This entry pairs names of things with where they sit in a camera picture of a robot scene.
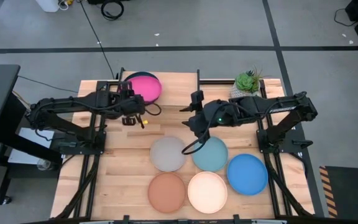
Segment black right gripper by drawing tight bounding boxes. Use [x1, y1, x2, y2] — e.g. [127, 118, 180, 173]
[179, 90, 213, 139]

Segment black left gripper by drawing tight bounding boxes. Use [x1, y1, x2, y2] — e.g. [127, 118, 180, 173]
[116, 81, 146, 126]

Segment pink plate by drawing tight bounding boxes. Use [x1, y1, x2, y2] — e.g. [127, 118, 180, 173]
[124, 75, 163, 104]

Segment terracotta plate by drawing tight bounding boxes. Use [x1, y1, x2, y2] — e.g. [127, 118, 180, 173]
[147, 172, 186, 214]

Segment blue plate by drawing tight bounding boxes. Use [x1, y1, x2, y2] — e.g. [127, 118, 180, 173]
[226, 153, 269, 197]

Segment wooden shelf with black legs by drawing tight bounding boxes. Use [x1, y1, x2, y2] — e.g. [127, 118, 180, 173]
[115, 67, 201, 108]

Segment grey plate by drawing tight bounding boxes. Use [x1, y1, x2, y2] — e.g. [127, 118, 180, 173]
[149, 136, 188, 173]

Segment light teal plate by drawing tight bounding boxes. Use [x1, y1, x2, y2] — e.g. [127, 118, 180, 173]
[191, 136, 229, 173]

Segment potted green succulent plant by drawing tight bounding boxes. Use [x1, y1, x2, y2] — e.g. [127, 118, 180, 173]
[230, 66, 265, 99]

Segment cream plate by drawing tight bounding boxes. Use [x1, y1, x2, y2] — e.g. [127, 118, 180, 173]
[187, 170, 229, 215]

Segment white container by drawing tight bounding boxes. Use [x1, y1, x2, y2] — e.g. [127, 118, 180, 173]
[35, 0, 60, 13]

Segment white board under desk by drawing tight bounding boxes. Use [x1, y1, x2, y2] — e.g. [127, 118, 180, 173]
[7, 127, 56, 165]

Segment black mat with hazard stripes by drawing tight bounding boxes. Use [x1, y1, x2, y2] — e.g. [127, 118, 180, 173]
[319, 166, 358, 218]

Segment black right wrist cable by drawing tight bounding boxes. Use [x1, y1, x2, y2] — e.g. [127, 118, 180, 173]
[181, 105, 224, 156]

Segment long black floor cable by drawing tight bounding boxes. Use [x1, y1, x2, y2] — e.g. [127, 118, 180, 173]
[79, 0, 117, 80]

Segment thin black desk cable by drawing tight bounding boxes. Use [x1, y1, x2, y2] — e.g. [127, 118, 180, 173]
[17, 75, 79, 93]

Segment black right table frame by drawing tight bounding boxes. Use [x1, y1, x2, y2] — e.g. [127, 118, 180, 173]
[199, 79, 315, 218]

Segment black table frame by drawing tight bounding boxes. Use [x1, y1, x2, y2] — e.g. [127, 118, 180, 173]
[54, 80, 121, 219]
[199, 79, 315, 218]

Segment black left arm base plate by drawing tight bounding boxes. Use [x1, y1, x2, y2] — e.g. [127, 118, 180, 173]
[50, 130, 107, 156]

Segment coiled black cable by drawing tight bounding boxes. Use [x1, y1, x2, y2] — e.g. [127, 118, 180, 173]
[100, 0, 125, 21]

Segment black left table frame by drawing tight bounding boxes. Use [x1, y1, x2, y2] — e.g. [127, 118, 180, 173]
[54, 80, 121, 219]

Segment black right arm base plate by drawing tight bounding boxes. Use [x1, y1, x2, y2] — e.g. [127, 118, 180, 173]
[256, 128, 313, 154]

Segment black front frame rail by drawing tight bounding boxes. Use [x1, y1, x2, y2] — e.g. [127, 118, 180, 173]
[26, 214, 358, 224]

